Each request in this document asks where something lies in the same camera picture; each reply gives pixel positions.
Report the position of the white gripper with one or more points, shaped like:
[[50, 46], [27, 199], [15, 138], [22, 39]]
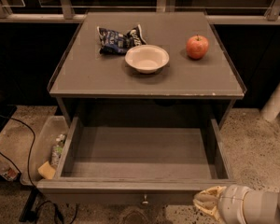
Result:
[[232, 203]]

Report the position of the grey top drawer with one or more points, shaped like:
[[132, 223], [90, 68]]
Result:
[[115, 153]]

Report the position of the metal drawer knob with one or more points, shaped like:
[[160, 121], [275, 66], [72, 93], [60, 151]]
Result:
[[145, 201]]

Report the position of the red apple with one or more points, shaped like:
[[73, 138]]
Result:
[[197, 46]]

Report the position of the white bowl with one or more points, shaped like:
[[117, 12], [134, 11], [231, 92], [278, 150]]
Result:
[[147, 59]]

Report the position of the grey cabinet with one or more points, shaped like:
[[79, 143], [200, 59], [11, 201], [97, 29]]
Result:
[[84, 72]]

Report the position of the plastic bottle in bin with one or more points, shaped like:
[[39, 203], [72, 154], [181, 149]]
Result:
[[57, 150]]

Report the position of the yellow sponge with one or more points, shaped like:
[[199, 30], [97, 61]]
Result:
[[46, 170]]

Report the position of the clear plastic bin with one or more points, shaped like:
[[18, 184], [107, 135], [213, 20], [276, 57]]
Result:
[[41, 150]]

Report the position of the blue chip bag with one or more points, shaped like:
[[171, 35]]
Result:
[[114, 42]]

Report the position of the metal window railing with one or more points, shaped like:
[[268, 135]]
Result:
[[216, 11]]

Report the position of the crumpled bottle on floor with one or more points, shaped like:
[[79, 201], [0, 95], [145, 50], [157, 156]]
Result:
[[7, 172]]

